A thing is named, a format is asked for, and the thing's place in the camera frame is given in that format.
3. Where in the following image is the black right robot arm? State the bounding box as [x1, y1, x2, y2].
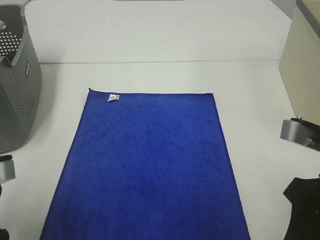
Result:
[280, 116, 320, 240]

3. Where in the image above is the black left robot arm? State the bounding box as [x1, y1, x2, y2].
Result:
[0, 155, 16, 240]

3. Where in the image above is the grey perforated plastic basket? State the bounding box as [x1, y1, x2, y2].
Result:
[0, 4, 42, 153]

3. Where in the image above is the beige plastic basket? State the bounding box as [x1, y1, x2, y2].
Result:
[279, 0, 320, 125]

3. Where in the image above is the blue towel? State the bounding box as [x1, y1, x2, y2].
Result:
[40, 90, 250, 240]

